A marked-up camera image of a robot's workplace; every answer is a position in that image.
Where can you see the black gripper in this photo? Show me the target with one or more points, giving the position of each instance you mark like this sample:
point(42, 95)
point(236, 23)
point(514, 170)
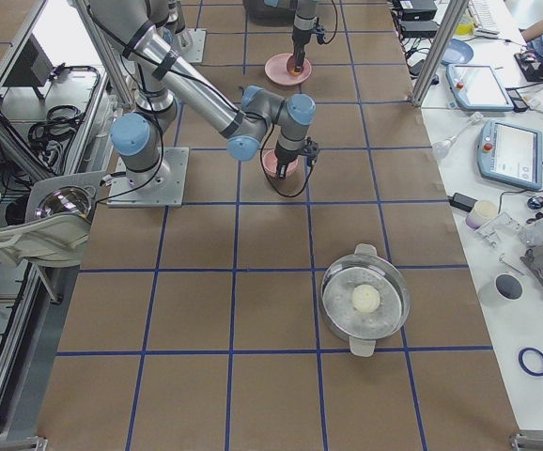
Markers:
point(284, 159)
point(301, 39)

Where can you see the aluminium frame post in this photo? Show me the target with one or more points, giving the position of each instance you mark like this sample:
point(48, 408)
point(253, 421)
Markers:
point(447, 28)

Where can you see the white cup dark inside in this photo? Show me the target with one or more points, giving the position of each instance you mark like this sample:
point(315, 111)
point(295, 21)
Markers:
point(505, 288)

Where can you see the red apple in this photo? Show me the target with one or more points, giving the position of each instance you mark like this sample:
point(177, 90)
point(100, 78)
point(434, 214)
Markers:
point(296, 70)

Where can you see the near teach pendant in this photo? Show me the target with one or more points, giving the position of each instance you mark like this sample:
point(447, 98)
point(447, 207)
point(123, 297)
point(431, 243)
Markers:
point(510, 154)

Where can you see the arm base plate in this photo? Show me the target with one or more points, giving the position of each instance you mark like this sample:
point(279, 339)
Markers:
point(163, 185)
point(190, 44)

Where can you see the white steamed bun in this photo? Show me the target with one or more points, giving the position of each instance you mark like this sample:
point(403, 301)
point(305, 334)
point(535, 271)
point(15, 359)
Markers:
point(365, 298)

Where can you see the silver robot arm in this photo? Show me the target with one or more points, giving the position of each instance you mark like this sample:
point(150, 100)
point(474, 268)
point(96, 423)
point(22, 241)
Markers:
point(136, 29)
point(306, 9)

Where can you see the steel steamer pot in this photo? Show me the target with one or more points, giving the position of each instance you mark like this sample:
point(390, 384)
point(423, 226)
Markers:
point(362, 331)

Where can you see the blue plate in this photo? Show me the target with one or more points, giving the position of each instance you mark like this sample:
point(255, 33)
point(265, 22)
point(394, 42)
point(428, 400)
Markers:
point(457, 52)

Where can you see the black power adapter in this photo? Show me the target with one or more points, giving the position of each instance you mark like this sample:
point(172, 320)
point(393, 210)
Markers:
point(461, 202)

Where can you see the glass pot lid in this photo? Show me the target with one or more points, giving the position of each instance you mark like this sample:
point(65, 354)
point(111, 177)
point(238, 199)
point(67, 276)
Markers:
point(71, 199)

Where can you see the teach pendant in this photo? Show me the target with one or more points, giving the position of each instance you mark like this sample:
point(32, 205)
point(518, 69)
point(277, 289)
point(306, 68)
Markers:
point(477, 88)
point(510, 154)

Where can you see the purple white cup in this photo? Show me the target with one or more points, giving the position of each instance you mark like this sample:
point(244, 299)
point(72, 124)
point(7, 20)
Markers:
point(482, 212)

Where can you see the yellow tape roll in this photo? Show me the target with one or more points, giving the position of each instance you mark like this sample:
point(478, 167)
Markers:
point(465, 25)

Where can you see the pink plate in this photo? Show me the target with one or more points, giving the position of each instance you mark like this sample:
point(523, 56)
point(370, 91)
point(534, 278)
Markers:
point(277, 71)

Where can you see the light bulb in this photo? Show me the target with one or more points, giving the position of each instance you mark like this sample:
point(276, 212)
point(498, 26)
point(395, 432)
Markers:
point(441, 149)

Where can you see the far teach pendant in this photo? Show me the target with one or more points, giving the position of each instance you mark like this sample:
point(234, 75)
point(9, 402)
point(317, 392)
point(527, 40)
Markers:
point(477, 88)

